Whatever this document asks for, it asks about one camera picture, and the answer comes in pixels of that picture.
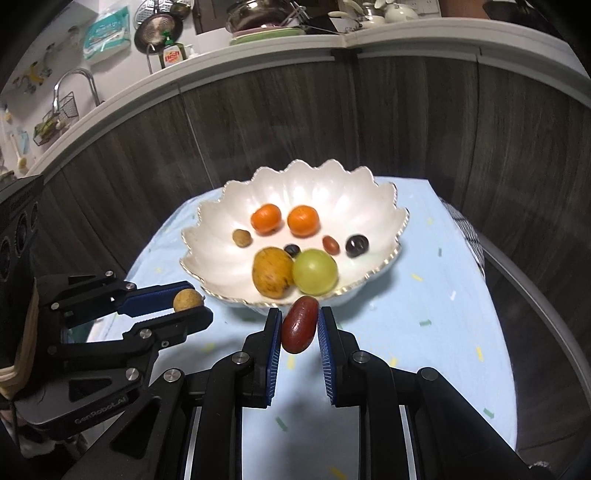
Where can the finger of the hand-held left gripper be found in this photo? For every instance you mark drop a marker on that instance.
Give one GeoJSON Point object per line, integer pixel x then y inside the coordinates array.
{"type": "Point", "coordinates": [147, 300]}
{"type": "Point", "coordinates": [184, 323]}

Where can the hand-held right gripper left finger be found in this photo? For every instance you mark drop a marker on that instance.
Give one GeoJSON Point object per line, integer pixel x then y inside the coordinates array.
{"type": "Point", "coordinates": [275, 355]}

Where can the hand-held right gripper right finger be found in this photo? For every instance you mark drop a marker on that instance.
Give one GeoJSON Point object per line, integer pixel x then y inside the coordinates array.
{"type": "Point", "coordinates": [328, 360]}

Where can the brown longan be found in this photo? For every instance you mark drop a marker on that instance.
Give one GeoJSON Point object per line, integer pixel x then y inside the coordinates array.
{"type": "Point", "coordinates": [188, 300]}
{"type": "Point", "coordinates": [241, 238]}

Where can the red jujube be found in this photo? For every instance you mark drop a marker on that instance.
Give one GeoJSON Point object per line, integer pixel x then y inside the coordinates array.
{"type": "Point", "coordinates": [300, 324]}
{"type": "Point", "coordinates": [330, 244]}

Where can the yellow mango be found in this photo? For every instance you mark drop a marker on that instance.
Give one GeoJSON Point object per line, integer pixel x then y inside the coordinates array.
{"type": "Point", "coordinates": [272, 272]}

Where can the green apple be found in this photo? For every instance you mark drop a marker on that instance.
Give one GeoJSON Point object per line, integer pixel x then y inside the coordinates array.
{"type": "Point", "coordinates": [315, 271]}

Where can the blueberry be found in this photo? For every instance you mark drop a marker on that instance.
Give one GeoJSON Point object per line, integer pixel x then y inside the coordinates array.
{"type": "Point", "coordinates": [292, 250]}

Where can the white scalloped ceramic bowl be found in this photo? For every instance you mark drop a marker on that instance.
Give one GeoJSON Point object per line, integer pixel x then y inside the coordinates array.
{"type": "Point", "coordinates": [221, 221]}

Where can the dark purple plum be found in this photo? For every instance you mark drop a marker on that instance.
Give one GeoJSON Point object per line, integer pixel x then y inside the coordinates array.
{"type": "Point", "coordinates": [357, 245]}

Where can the orange tangerine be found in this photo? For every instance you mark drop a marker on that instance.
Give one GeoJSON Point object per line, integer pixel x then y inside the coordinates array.
{"type": "Point", "coordinates": [303, 220]}
{"type": "Point", "coordinates": [267, 218]}

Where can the person's left hand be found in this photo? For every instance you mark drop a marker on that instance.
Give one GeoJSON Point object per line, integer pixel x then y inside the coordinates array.
{"type": "Point", "coordinates": [23, 360]}

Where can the light blue patterned tablecloth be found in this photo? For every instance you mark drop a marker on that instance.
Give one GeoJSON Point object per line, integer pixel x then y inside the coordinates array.
{"type": "Point", "coordinates": [415, 346]}

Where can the dish brush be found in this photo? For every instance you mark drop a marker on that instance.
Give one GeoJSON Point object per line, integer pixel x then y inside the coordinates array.
{"type": "Point", "coordinates": [21, 154]}

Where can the chrome kitchen faucet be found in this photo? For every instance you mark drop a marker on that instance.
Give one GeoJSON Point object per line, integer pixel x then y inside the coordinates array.
{"type": "Point", "coordinates": [94, 92]}

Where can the grey metal bar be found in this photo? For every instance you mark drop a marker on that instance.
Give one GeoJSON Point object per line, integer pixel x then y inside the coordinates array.
{"type": "Point", "coordinates": [535, 300]}

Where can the kitchen counter cabinet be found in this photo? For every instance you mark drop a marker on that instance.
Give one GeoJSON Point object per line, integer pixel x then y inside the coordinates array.
{"type": "Point", "coordinates": [277, 115]}

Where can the green dish soap bottle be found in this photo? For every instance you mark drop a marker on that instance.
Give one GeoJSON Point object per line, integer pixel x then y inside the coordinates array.
{"type": "Point", "coordinates": [171, 55]}

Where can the blue pump bottle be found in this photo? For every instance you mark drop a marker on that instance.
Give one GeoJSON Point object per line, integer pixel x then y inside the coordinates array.
{"type": "Point", "coordinates": [189, 50]}

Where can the hanging plastic bag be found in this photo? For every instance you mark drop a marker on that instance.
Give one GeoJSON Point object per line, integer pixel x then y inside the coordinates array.
{"type": "Point", "coordinates": [108, 34]}

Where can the hanging frying pan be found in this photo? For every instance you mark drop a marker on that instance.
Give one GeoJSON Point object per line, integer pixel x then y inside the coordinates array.
{"type": "Point", "coordinates": [150, 30]}

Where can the green basin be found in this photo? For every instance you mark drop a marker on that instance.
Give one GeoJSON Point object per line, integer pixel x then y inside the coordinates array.
{"type": "Point", "coordinates": [268, 34]}

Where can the round metal steamer rack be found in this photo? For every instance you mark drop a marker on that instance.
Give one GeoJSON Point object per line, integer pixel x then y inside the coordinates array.
{"type": "Point", "coordinates": [147, 7]}

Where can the stainless steel pot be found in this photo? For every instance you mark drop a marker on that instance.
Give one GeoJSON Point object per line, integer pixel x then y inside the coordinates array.
{"type": "Point", "coordinates": [249, 14]}

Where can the white teapot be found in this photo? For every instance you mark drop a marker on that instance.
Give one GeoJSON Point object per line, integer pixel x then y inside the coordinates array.
{"type": "Point", "coordinates": [399, 13]}

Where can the wall sticker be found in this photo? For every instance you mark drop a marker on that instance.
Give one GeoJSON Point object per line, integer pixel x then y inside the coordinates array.
{"type": "Point", "coordinates": [32, 74]}

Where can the dark wood window frame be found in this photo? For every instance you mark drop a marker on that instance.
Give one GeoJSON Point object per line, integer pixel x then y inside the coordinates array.
{"type": "Point", "coordinates": [205, 14]}

